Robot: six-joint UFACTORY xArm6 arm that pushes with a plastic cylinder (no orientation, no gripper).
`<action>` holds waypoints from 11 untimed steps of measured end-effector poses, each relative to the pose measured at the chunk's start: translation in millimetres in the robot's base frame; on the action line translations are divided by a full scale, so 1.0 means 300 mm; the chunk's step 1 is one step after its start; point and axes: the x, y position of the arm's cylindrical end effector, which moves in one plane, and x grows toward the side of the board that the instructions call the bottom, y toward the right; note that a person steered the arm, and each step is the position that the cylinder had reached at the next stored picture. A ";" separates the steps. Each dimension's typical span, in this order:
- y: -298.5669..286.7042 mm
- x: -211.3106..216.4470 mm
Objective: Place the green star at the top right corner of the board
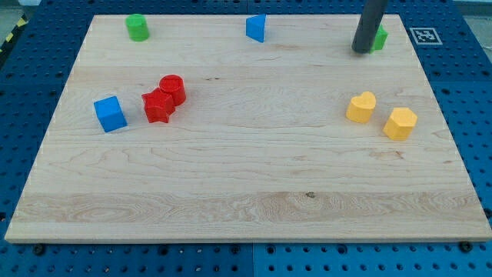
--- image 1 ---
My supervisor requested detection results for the white fiducial marker tag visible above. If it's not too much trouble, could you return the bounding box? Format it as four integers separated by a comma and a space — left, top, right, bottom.
410, 27, 442, 45

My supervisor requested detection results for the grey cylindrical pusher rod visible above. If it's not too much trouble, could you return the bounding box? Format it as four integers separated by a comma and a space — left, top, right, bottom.
351, 0, 388, 54

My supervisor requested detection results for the red star block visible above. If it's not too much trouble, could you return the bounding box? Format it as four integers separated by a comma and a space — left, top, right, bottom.
141, 88, 175, 123

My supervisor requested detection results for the black bolt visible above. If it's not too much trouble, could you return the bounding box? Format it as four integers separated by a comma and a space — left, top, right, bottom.
32, 244, 45, 256
458, 241, 474, 253

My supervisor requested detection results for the red cylinder block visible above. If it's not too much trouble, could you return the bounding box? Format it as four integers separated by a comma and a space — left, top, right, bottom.
159, 75, 186, 106

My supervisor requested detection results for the black bolt left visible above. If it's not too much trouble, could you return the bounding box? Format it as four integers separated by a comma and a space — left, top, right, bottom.
32, 244, 45, 256

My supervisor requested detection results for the light wooden board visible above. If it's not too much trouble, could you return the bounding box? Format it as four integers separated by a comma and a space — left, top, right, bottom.
5, 15, 491, 244

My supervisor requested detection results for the yellow hexagon block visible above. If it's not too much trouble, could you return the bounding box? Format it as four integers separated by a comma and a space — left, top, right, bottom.
383, 107, 418, 141

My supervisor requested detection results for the blue triangle block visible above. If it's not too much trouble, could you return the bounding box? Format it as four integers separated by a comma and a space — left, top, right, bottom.
245, 14, 267, 43

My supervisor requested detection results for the green star block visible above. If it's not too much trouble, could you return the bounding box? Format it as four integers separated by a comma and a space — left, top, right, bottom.
370, 25, 388, 53

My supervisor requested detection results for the yellow heart block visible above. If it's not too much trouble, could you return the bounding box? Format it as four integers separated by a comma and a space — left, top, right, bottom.
345, 91, 377, 123

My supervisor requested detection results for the blue cube block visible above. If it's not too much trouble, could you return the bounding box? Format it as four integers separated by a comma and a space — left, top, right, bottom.
94, 96, 128, 132

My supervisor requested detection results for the green cylinder block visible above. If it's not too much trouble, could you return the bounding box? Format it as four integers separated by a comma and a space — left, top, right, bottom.
125, 14, 150, 42

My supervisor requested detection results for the black bolt right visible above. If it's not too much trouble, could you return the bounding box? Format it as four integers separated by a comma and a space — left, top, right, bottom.
458, 241, 474, 253

